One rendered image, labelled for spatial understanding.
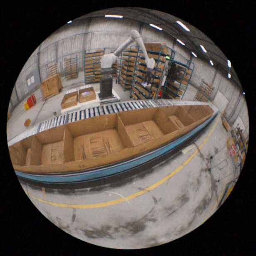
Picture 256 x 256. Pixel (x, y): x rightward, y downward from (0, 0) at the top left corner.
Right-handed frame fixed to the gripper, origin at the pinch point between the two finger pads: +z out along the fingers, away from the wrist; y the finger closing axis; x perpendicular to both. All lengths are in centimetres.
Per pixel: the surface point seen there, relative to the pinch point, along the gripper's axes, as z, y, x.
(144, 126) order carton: 18, 66, -40
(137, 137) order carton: 18, 76, -52
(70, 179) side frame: 16, 95, -108
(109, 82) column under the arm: 5, -18, -53
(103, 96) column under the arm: 28, -17, -63
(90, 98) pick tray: 28, -17, -85
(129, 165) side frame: 16, 94, -68
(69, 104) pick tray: 27, -12, -120
